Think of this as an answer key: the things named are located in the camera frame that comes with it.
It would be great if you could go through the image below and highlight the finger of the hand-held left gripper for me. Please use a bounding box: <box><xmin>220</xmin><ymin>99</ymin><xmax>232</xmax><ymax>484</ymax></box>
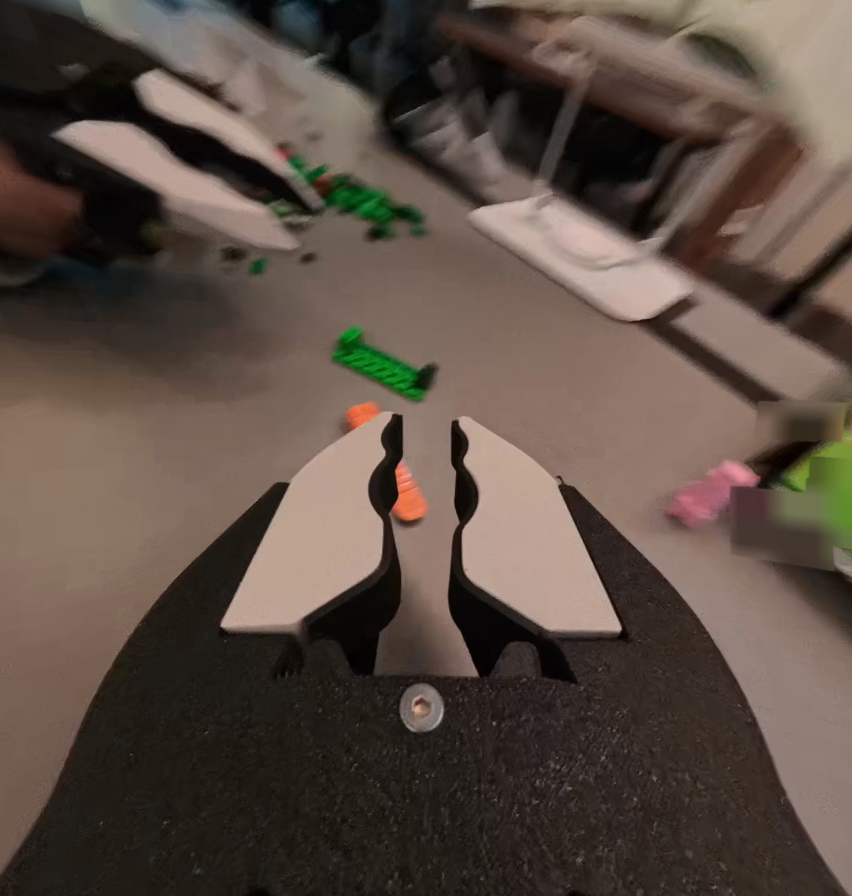
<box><xmin>51</xmin><ymin>119</ymin><xmax>302</xmax><ymax>254</ymax></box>
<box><xmin>132</xmin><ymin>68</ymin><xmax>326</xmax><ymax>212</ymax></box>

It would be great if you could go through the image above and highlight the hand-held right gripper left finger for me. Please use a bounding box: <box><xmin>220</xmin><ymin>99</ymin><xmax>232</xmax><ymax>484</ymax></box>
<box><xmin>220</xmin><ymin>412</ymin><xmax>404</xmax><ymax>676</ymax></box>

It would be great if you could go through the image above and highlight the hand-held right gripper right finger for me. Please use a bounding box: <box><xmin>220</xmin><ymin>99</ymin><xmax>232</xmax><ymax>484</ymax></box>
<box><xmin>448</xmin><ymin>416</ymin><xmax>624</xmax><ymax>679</ymax></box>

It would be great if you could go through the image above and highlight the green lego plate assembly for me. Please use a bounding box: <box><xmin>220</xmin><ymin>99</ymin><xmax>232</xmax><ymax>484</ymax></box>
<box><xmin>331</xmin><ymin>326</ymin><xmax>427</xmax><ymax>404</ymax></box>

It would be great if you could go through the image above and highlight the orange lego brick separator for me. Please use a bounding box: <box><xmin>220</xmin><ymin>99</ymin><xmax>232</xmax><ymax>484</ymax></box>
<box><xmin>342</xmin><ymin>402</ymin><xmax>430</xmax><ymax>525</ymax></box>

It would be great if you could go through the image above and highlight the pile of lego pieces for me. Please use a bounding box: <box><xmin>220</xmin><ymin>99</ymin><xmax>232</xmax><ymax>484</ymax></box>
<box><xmin>218</xmin><ymin>142</ymin><xmax>431</xmax><ymax>276</ymax></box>

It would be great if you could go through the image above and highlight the pink lego pig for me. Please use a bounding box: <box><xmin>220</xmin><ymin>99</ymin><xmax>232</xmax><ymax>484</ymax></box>
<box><xmin>664</xmin><ymin>459</ymin><xmax>761</xmax><ymax>528</ymax></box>

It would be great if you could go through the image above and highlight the green lego box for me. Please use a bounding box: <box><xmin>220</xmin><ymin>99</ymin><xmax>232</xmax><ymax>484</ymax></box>
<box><xmin>730</xmin><ymin>402</ymin><xmax>852</xmax><ymax>604</ymax></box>

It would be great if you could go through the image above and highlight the person's left hand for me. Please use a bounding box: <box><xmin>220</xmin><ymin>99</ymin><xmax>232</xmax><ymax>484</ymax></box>
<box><xmin>0</xmin><ymin>139</ymin><xmax>85</xmax><ymax>258</ymax></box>

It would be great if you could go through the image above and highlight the white and black device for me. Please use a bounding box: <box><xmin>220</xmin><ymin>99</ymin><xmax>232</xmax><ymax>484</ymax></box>
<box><xmin>389</xmin><ymin>69</ymin><xmax>512</xmax><ymax>202</ymax></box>

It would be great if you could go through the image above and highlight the white book stand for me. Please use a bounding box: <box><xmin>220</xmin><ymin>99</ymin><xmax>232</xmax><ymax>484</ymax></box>
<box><xmin>466</xmin><ymin>21</ymin><xmax>852</xmax><ymax>324</ymax></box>

